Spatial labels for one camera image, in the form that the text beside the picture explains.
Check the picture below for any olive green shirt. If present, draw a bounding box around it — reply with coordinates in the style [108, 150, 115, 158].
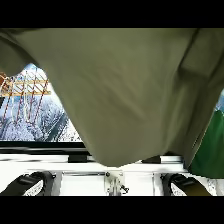
[0, 28, 224, 168]

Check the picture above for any brown clothes hanger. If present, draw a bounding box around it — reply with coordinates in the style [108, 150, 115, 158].
[0, 70, 53, 126]

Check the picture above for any dark green garment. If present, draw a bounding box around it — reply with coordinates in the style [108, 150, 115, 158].
[187, 109, 224, 180]

